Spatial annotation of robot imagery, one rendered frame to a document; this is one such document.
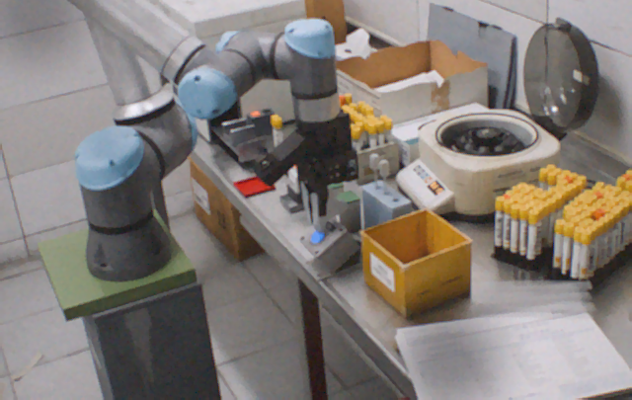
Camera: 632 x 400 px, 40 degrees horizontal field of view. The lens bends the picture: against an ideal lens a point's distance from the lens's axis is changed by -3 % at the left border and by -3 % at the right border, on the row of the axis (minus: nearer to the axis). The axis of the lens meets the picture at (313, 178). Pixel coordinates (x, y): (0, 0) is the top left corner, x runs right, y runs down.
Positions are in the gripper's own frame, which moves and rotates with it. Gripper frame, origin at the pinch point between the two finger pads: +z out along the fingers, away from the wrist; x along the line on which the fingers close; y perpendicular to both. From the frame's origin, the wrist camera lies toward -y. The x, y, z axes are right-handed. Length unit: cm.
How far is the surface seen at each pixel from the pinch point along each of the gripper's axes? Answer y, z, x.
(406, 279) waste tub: 5.4, 0.8, -20.9
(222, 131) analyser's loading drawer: 4, 4, 57
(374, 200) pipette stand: 12.4, -0.9, 1.4
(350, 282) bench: 2.5, 8.4, -6.8
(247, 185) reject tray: 1.4, 8.1, 36.6
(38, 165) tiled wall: -27, 59, 193
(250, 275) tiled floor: 32, 96, 135
